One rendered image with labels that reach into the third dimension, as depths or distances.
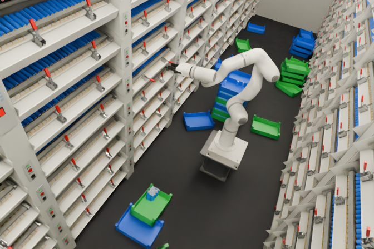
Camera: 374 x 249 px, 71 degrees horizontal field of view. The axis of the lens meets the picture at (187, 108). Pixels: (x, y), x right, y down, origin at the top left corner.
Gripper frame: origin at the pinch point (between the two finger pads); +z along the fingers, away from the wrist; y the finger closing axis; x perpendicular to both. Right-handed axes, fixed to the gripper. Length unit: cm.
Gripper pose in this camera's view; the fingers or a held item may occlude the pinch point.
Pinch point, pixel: (172, 66)
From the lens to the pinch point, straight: 182.5
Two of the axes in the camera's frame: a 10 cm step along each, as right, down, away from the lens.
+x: 0.2, 7.8, 6.3
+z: -9.0, -2.7, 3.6
